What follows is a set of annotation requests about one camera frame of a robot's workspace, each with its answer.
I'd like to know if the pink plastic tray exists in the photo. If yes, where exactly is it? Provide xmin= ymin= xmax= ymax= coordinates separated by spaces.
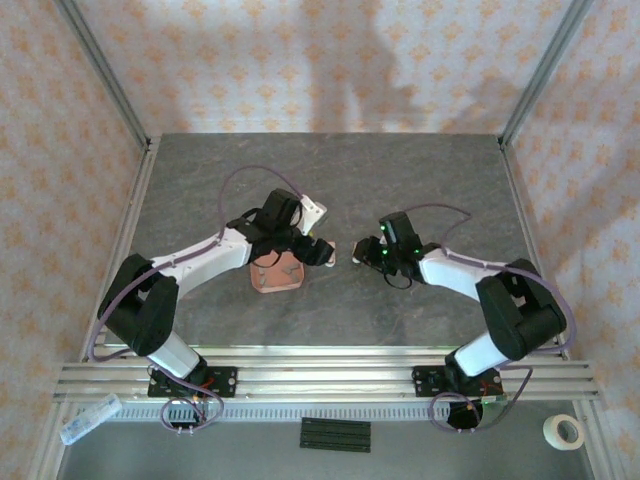
xmin=248 ymin=247 xmax=307 ymax=294

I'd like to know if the wide aluminium base beam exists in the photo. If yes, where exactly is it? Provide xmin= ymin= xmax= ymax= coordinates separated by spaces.
xmin=53 ymin=362 xmax=601 ymax=404

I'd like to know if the black ribbed block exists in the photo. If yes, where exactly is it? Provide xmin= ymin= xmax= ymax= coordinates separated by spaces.
xmin=299 ymin=418 xmax=372 ymax=454

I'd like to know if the white tape roll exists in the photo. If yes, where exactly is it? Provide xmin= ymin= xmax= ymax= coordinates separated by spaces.
xmin=543 ymin=414 xmax=585 ymax=450

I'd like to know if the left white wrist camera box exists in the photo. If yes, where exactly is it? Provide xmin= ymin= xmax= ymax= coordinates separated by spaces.
xmin=298 ymin=195 xmax=330 ymax=236

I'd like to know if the aluminium table edge rail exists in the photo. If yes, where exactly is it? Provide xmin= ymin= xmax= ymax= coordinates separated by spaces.
xmin=79 ymin=343 xmax=571 ymax=365

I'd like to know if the aluminium side rail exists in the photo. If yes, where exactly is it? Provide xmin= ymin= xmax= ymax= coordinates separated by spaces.
xmin=79 ymin=135 xmax=162 ymax=362
xmin=498 ymin=142 xmax=571 ymax=361

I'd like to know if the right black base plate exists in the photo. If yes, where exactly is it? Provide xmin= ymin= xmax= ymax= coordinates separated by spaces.
xmin=412 ymin=364 xmax=504 ymax=400

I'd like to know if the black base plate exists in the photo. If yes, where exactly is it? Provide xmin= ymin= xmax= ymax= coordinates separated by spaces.
xmin=412 ymin=364 xmax=504 ymax=400
xmin=148 ymin=366 xmax=239 ymax=400

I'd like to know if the grey slotted cable duct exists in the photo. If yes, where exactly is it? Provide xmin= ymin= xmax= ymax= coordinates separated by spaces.
xmin=112 ymin=403 xmax=484 ymax=424

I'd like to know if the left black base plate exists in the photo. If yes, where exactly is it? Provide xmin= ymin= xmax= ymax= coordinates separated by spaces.
xmin=148 ymin=366 xmax=239 ymax=400

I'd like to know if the aluminium frame post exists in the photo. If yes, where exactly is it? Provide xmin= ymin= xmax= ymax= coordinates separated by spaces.
xmin=498 ymin=0 xmax=597 ymax=151
xmin=53 ymin=0 xmax=154 ymax=151

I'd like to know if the lower aluminium frame bar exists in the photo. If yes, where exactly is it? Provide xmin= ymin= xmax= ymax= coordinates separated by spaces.
xmin=572 ymin=399 xmax=611 ymax=480
xmin=27 ymin=402 xmax=81 ymax=480

